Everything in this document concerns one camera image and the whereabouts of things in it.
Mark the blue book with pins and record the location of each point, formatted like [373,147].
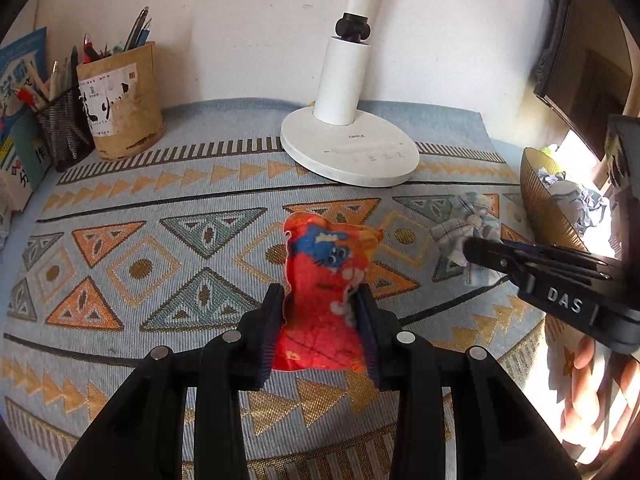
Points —
[20,110]

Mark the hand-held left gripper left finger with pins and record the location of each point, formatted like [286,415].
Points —
[270,340]

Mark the blue pen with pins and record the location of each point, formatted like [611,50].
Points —
[144,35]

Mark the black monitor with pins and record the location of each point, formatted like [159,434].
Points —
[580,60]

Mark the black pen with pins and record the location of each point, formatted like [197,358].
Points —
[74,69]

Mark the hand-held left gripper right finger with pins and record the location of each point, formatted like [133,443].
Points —
[367,340]

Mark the patterned woven mat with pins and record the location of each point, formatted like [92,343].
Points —
[165,310]

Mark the black mesh pen holder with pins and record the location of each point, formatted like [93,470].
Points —
[62,130]

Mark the amber ribbed glass bowl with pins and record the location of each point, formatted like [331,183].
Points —
[542,210]

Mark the green object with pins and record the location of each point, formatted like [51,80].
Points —
[550,150]

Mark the person's right hand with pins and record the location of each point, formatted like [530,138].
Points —
[595,390]

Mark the small paper ball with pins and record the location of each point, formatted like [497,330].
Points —
[470,232]

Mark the kraft paper pen holder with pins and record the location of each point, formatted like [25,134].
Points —
[125,105]

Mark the white pen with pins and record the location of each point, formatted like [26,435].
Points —
[54,79]

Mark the red pen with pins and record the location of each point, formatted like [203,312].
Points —
[90,49]

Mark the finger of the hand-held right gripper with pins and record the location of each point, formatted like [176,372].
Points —
[500,262]
[565,254]

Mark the white desk lamp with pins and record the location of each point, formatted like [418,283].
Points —
[345,110]

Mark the red snack packet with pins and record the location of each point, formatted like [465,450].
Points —
[325,285]

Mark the silver pen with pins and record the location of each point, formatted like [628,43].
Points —
[136,27]

